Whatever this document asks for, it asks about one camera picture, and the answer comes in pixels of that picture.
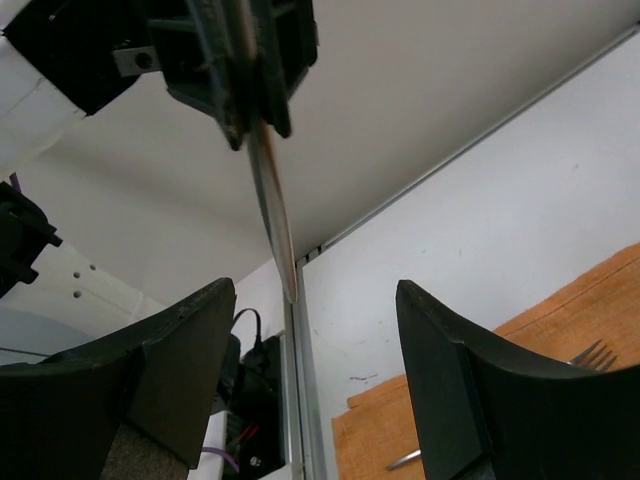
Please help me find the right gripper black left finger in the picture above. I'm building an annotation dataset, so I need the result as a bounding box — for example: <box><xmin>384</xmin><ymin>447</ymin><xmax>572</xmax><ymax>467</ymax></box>
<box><xmin>1</xmin><ymin>278</ymin><xmax>236</xmax><ymax>479</ymax></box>

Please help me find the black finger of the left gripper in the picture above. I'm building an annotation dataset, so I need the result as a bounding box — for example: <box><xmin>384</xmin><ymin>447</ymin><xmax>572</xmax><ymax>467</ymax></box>
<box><xmin>249</xmin><ymin>0</ymin><xmax>318</xmax><ymax>138</ymax></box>

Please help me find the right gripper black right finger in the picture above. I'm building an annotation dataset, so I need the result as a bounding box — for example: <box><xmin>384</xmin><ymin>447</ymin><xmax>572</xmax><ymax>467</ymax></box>
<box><xmin>395</xmin><ymin>280</ymin><xmax>639</xmax><ymax>479</ymax></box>

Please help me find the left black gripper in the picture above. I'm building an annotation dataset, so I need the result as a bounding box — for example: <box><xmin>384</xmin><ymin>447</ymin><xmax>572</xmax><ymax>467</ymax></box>
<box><xmin>3</xmin><ymin>0</ymin><xmax>246</xmax><ymax>150</ymax></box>

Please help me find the orange cloth placemat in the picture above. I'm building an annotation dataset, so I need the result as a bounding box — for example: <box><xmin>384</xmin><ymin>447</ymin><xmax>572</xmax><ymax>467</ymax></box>
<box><xmin>332</xmin><ymin>245</ymin><xmax>639</xmax><ymax>479</ymax></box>

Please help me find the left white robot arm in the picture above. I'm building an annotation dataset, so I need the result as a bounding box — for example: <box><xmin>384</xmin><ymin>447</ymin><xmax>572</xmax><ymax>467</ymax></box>
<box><xmin>1</xmin><ymin>1</ymin><xmax>318</xmax><ymax>357</ymax></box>

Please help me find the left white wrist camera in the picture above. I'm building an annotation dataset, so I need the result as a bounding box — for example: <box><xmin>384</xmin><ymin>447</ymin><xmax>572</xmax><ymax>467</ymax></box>
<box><xmin>112</xmin><ymin>45</ymin><xmax>161</xmax><ymax>77</ymax></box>

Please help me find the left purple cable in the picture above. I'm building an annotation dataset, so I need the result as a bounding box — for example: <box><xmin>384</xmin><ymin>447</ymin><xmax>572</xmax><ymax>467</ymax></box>
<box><xmin>9</xmin><ymin>172</ymin><xmax>241</xmax><ymax>471</ymax></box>

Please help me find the aluminium rail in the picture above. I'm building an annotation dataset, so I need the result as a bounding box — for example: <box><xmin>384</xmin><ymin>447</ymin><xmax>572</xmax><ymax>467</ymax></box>
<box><xmin>292</xmin><ymin>29</ymin><xmax>639</xmax><ymax>479</ymax></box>

